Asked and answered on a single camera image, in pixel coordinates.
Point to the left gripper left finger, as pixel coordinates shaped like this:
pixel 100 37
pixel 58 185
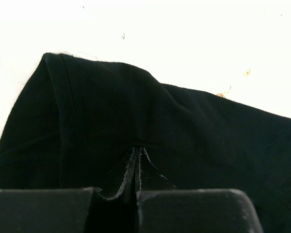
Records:
pixel 119 181

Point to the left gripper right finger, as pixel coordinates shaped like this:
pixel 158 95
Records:
pixel 153 189

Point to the black t shirt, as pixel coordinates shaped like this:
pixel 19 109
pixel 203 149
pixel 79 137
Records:
pixel 75 120

